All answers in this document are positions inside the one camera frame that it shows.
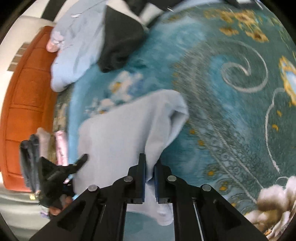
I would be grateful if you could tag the beige folded garment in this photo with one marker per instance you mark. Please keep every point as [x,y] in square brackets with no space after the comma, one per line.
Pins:
[47,145]

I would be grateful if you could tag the orange wooden headboard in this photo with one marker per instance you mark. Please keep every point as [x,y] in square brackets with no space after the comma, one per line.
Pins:
[28,104]

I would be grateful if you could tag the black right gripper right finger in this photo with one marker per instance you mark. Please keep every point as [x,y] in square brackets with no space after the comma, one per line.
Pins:
[201,213]

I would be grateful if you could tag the light blue garment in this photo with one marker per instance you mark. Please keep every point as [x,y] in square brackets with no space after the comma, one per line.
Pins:
[114,141]

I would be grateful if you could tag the teal floral blanket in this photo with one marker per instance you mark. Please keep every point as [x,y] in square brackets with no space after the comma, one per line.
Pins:
[235,69]

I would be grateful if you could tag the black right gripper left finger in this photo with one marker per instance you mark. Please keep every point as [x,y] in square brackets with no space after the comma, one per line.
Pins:
[98,213]

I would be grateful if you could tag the black and white jacket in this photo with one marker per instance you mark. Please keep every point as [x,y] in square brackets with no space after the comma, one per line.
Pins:
[126,24]

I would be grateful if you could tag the light blue duvet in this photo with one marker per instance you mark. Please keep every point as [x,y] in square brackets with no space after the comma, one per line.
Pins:
[83,29]

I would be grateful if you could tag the pink folded garment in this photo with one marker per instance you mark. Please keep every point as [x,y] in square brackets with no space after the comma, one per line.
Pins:
[61,148]

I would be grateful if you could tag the grey blue folded garment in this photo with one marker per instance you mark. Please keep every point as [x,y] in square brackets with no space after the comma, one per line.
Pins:
[29,157]

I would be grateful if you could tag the person's left hand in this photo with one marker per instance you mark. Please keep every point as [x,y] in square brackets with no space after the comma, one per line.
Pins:
[63,202]

